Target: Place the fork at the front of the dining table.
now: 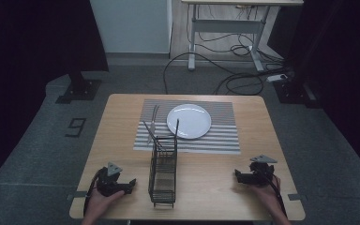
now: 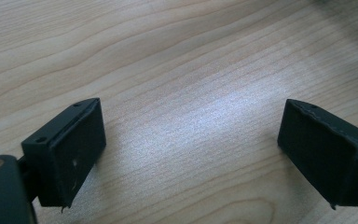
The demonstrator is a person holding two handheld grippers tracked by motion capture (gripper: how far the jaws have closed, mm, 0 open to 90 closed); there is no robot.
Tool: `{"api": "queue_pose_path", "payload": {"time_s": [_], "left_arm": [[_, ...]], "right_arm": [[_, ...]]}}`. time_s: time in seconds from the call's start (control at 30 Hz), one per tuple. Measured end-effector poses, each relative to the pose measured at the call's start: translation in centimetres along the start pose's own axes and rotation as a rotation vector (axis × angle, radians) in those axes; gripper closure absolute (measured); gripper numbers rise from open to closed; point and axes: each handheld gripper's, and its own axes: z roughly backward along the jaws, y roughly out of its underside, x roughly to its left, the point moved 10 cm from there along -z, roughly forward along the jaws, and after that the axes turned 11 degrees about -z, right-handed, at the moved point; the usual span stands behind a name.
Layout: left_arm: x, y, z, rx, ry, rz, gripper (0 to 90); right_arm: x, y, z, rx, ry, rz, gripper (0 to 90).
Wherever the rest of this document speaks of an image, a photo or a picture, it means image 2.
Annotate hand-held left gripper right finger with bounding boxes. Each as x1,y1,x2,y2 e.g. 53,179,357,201
277,98,358,207

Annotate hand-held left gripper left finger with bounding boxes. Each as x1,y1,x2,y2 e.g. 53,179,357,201
21,97,107,209

